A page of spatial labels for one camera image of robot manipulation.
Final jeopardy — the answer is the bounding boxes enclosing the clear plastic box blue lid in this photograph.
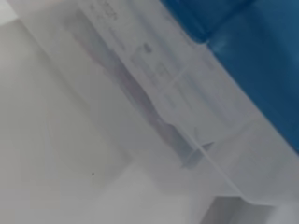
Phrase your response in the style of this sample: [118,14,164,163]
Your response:
[7,0,299,224]

